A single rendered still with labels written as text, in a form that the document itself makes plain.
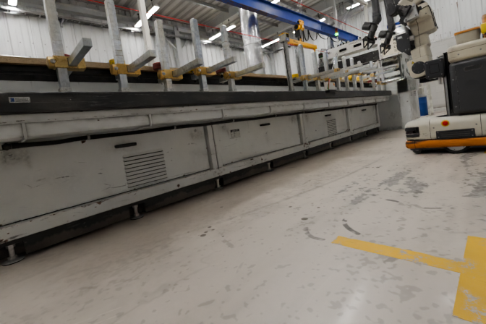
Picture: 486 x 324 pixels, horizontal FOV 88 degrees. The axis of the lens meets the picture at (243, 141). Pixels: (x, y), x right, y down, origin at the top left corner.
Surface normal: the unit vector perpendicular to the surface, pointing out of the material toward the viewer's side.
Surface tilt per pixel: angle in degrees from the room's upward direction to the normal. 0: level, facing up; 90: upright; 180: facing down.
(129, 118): 90
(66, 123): 90
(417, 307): 0
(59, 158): 91
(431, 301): 0
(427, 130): 90
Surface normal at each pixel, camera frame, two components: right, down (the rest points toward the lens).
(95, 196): 0.69, -0.06
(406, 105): -0.70, 0.14
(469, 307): -0.15, -0.99
